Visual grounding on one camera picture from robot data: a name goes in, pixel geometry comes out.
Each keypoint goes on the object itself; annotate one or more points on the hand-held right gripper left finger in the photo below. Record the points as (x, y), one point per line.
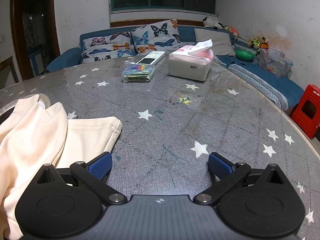
(101, 165)

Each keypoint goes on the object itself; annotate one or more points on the white remote control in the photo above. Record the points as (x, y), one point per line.
(150, 59)

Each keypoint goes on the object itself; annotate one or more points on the clear plastic box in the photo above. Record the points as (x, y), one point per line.
(137, 74)

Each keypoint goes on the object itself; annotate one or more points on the grey star-printed tablecloth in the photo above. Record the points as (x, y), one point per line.
(175, 120)

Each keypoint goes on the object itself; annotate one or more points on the pink plush toy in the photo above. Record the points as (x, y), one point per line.
(233, 31)

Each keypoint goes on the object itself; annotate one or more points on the butterfly print pillow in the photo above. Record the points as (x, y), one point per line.
(155, 37)
(105, 47)

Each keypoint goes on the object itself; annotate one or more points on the green bowl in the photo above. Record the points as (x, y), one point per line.
(245, 55)

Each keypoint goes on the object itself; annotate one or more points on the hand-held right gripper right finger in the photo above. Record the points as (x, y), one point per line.
(220, 166)

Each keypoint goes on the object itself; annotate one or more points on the round built-in induction cooker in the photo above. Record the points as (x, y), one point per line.
(4, 113)

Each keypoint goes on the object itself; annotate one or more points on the cream garment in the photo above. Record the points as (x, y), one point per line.
(30, 135)

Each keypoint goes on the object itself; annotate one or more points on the yellow and orange plush toys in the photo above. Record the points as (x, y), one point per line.
(258, 43)

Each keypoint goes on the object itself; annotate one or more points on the dark wooden door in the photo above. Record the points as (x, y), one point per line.
(35, 17)

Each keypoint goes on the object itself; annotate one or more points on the red plastic stool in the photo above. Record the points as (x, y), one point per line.
(307, 105)

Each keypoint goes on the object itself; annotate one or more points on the grey patterned sofa mat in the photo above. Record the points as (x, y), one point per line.
(255, 81)

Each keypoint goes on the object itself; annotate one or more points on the blue sofa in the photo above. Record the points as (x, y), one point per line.
(187, 33)

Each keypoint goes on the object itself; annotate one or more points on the clear plastic storage container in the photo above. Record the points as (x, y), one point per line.
(273, 62)

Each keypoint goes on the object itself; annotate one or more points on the white tissue box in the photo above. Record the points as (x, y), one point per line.
(187, 67)

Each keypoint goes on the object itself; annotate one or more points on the blue chair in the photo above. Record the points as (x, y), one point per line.
(35, 55)

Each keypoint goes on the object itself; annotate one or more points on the wooden furniture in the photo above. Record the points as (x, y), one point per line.
(10, 72)

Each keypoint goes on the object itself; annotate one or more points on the black and white plush toy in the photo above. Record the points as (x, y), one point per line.
(210, 22)

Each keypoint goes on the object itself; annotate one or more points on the plain grey pillow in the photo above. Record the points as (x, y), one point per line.
(215, 40)

